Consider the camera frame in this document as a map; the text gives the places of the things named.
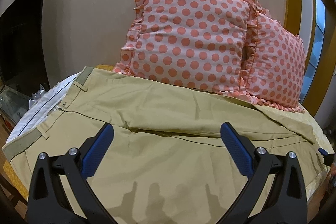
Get front pink polka-dot pillow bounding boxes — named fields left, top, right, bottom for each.
left=114, top=0, right=255, bottom=94

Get black television screen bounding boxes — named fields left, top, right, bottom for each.
left=1, top=0, right=50, bottom=96

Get rear pink polka-dot pillow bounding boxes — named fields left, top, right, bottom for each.
left=234, top=0, right=306, bottom=113

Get yellow patterned bed sheet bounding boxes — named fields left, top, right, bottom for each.
left=2, top=64, right=332, bottom=204

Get khaki beige pants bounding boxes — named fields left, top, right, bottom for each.
left=2, top=66, right=329, bottom=224

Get pink polka-dot pillow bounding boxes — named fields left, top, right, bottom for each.
left=114, top=0, right=255, bottom=94
left=234, top=0, right=306, bottom=113

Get glass side table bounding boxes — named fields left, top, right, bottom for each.
left=0, top=83, right=51, bottom=125

